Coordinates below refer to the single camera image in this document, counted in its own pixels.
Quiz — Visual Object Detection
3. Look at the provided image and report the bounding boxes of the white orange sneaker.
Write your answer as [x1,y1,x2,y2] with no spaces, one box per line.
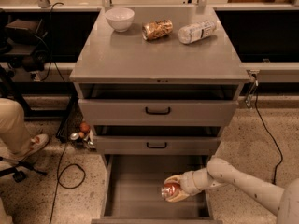
[16,133,50,161]

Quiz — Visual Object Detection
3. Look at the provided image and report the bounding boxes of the black office chair base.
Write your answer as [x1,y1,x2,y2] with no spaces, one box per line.
[0,156,47,183]

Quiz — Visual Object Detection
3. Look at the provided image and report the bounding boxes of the white ceramic bowl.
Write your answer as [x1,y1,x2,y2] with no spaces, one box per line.
[105,7,135,32]

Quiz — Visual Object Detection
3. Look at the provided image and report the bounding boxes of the person leg beige trousers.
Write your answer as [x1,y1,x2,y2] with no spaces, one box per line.
[0,97,34,224]

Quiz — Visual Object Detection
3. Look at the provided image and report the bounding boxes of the red coke can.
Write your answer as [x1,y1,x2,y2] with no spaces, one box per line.
[161,183,180,200]

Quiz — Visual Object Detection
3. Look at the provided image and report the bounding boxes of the grey drawer cabinet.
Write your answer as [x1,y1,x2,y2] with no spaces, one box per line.
[68,5,252,224]

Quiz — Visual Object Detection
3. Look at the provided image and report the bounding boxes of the grey middle drawer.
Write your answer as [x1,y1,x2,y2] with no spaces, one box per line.
[93,125,221,155]

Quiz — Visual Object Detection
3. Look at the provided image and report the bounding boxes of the grey bottom drawer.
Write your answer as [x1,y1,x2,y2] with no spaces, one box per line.
[91,155,222,224]

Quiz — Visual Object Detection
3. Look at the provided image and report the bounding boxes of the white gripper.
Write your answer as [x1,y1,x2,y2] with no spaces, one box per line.
[164,168,208,203]

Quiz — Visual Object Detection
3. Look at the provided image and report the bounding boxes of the grey drawer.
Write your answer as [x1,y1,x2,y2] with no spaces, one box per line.
[93,125,221,155]
[91,155,222,224]
[78,84,236,127]

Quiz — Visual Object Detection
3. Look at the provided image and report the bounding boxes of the gold patterned can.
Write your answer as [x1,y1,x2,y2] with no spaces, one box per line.
[142,20,173,41]

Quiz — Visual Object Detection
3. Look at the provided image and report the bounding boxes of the black wire basket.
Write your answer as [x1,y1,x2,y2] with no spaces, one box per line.
[56,95,81,143]

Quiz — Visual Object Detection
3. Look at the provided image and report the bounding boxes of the grey top drawer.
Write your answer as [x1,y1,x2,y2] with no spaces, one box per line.
[78,84,236,127]

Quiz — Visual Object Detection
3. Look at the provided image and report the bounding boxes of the black adapter cable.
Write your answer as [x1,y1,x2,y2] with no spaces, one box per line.
[254,91,284,185]

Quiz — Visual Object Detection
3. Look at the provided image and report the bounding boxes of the black looped floor cable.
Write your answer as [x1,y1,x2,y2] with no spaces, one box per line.
[48,142,87,224]

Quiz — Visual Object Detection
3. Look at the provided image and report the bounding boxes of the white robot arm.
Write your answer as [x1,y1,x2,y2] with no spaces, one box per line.
[161,156,299,224]

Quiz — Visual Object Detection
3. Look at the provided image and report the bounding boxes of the black equipment on shelf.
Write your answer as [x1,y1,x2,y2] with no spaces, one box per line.
[0,10,49,72]

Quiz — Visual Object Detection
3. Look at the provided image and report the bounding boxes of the clear plastic water bottle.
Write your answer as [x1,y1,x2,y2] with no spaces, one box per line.
[178,21,217,45]

